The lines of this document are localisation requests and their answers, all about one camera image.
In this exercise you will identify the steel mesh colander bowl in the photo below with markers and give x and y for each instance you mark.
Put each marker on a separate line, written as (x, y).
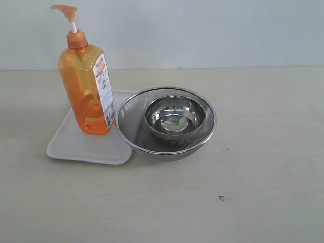
(132, 127)

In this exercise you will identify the orange dish soap pump bottle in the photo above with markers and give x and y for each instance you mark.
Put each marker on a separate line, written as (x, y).
(84, 72)

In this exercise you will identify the white rectangular plastic tray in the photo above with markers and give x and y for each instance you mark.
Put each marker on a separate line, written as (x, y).
(70, 143)

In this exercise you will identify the small steel bowl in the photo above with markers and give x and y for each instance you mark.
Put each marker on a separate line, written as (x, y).
(174, 118)

